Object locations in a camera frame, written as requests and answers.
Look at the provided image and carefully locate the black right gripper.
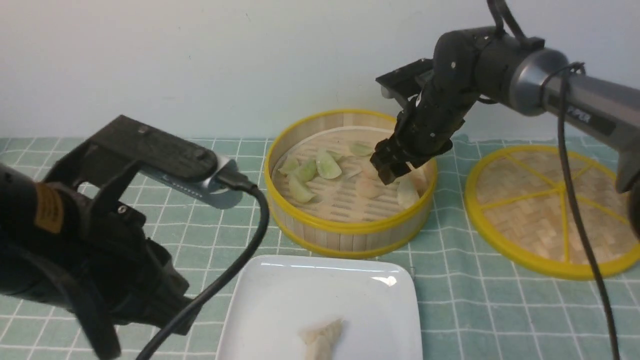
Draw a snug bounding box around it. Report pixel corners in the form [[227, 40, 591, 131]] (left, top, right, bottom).
[[370, 75, 480, 185]]

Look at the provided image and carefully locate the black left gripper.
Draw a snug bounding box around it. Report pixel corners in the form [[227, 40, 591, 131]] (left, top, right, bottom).
[[60, 200, 192, 328]]

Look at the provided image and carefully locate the pale dumpling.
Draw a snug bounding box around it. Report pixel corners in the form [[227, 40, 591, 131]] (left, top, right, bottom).
[[298, 317, 343, 360]]

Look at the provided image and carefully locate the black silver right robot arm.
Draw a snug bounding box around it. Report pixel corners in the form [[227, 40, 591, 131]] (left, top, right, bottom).
[[370, 26, 640, 231]]

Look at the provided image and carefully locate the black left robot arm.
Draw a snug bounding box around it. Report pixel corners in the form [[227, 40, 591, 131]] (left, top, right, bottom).
[[0, 165, 192, 360]]

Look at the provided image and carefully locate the white square plate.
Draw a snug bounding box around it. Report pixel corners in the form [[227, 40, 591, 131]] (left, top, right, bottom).
[[215, 255, 423, 360]]

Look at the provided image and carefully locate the green dumpling back centre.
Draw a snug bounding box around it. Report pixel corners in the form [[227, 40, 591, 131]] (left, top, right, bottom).
[[349, 141, 374, 157]]

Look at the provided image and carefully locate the pink dumpling centre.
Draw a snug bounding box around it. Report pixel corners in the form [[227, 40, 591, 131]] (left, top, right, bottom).
[[354, 177, 386, 199]]

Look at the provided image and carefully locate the white dumpling front right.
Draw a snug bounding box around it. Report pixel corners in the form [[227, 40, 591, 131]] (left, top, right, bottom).
[[397, 175, 420, 210]]

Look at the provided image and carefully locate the green dumpling upright centre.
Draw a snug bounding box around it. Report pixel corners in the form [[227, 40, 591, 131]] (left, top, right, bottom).
[[315, 149, 342, 180]]

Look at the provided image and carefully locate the yellow-rimmed bamboo steamer basket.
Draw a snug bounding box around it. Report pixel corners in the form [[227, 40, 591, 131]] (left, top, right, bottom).
[[264, 109, 438, 259]]

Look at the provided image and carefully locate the green dumpling left middle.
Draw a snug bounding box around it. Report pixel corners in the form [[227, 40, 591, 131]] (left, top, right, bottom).
[[292, 159, 317, 183]]

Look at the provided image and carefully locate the green dumpling front left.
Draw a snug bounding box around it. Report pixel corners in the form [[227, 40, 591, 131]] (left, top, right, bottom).
[[288, 174, 316, 204]]

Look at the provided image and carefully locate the small green dumpling far left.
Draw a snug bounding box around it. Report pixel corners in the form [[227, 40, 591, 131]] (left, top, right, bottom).
[[278, 155, 300, 177]]

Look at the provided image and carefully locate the yellow-rimmed woven steamer lid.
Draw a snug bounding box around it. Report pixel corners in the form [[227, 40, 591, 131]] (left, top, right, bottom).
[[464, 145, 640, 280]]

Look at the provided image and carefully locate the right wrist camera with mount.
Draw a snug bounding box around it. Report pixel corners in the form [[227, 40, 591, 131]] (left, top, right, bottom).
[[375, 58, 434, 109]]

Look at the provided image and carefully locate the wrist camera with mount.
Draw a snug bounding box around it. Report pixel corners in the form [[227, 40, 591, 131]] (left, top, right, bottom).
[[45, 115, 253, 212], [375, 58, 434, 109]]

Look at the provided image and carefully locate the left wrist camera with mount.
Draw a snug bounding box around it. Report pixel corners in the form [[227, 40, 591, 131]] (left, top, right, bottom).
[[45, 115, 253, 212]]

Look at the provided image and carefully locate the black left camera cable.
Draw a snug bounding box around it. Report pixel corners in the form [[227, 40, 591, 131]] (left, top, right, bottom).
[[136, 171, 271, 360]]

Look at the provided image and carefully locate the black camera cable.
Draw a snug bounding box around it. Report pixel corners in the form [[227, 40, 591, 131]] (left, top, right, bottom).
[[136, 171, 271, 360], [540, 61, 621, 360]]

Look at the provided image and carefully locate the black right camera cable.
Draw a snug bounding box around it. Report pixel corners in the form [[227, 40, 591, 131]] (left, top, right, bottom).
[[540, 61, 621, 360]]

